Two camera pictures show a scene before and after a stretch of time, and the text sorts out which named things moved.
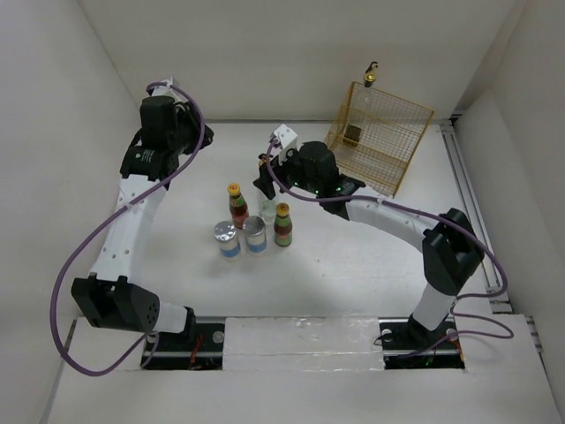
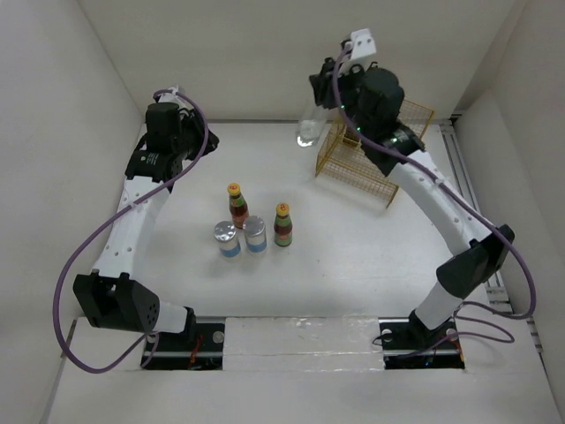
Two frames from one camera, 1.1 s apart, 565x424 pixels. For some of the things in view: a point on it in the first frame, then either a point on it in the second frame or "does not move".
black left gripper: x=184 y=112 does not move
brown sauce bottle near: x=282 y=225 does not move
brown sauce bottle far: x=238 y=207 does not move
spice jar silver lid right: x=255 y=230 does not move
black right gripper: x=279 y=169 → x=321 y=82
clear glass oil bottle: x=267 y=211 → x=310 y=125
